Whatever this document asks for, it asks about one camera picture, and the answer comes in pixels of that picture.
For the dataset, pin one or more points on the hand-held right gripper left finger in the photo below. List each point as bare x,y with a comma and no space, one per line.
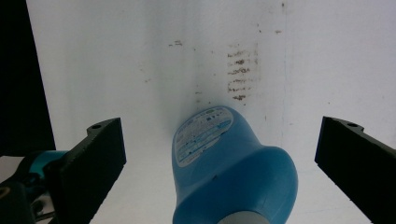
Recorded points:
90,168

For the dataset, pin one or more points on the blue plastic bottle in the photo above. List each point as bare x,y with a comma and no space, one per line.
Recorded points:
236,174

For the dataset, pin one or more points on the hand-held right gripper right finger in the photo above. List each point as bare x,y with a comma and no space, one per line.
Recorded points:
361,161

